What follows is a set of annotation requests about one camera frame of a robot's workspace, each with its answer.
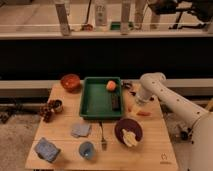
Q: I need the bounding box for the grey blue cloth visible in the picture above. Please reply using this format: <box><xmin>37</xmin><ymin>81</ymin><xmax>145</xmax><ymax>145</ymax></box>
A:
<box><xmin>71</xmin><ymin>123</ymin><xmax>92</xmax><ymax>138</ymax></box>

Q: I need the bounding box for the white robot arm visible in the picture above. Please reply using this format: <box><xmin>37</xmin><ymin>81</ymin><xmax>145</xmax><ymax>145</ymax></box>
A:
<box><xmin>135</xmin><ymin>72</ymin><xmax>213</xmax><ymax>171</ymax></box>

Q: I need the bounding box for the blue sponge block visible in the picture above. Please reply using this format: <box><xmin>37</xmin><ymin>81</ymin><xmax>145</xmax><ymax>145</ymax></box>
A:
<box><xmin>34</xmin><ymin>137</ymin><xmax>61</xmax><ymax>163</ymax></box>

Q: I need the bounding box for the small metal cup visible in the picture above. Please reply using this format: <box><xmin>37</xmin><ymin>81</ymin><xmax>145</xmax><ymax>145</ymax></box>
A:
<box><xmin>53</xmin><ymin>100</ymin><xmax>63</xmax><ymax>113</ymax></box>

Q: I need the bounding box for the metal fork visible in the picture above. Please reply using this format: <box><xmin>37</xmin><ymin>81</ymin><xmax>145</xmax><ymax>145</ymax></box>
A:
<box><xmin>99</xmin><ymin>122</ymin><xmax>107</xmax><ymax>151</ymax></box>

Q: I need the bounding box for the orange peach fruit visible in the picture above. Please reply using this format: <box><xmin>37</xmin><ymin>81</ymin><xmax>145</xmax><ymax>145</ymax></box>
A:
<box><xmin>106</xmin><ymin>80</ymin><xmax>116</xmax><ymax>91</ymax></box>

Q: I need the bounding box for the orange red bowl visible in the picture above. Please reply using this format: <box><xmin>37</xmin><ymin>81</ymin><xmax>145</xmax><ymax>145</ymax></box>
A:
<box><xmin>60</xmin><ymin>74</ymin><xmax>80</xmax><ymax>92</ymax></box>

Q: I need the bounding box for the dark maroon plate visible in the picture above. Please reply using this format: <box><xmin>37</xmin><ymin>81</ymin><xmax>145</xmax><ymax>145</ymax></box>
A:
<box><xmin>114</xmin><ymin>118</ymin><xmax>143</xmax><ymax>147</ymax></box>

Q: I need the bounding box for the brown grape cluster toy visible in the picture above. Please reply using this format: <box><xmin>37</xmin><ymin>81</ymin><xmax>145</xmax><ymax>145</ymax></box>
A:
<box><xmin>39</xmin><ymin>100</ymin><xmax>54</xmax><ymax>123</ymax></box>

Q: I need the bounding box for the dark rectangular block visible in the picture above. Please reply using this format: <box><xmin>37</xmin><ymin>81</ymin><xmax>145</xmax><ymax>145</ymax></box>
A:
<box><xmin>111</xmin><ymin>94</ymin><xmax>120</xmax><ymax>110</ymax></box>

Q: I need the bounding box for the green plastic tray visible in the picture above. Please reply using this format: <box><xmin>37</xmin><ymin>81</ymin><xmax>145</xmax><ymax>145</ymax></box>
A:
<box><xmin>79</xmin><ymin>77</ymin><xmax>124</xmax><ymax>120</ymax></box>

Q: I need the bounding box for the yellow banana toy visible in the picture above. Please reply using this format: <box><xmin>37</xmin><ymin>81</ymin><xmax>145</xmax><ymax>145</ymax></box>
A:
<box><xmin>122</xmin><ymin>129</ymin><xmax>138</xmax><ymax>147</ymax></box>

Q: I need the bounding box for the small blue cup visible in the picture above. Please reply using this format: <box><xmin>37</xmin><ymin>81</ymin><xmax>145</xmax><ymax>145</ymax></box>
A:
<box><xmin>79</xmin><ymin>141</ymin><xmax>95</xmax><ymax>160</ymax></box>

